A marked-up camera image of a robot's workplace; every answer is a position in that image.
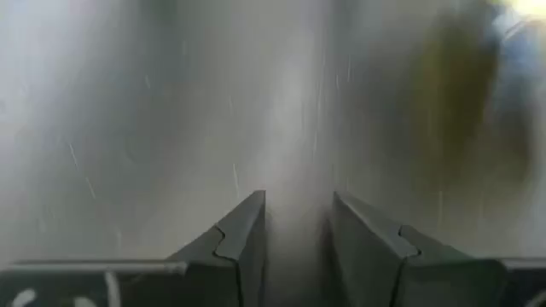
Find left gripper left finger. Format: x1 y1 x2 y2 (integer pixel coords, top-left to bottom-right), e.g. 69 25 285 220
0 189 267 307

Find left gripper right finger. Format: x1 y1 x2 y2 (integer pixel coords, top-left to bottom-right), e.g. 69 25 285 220
330 191 546 307

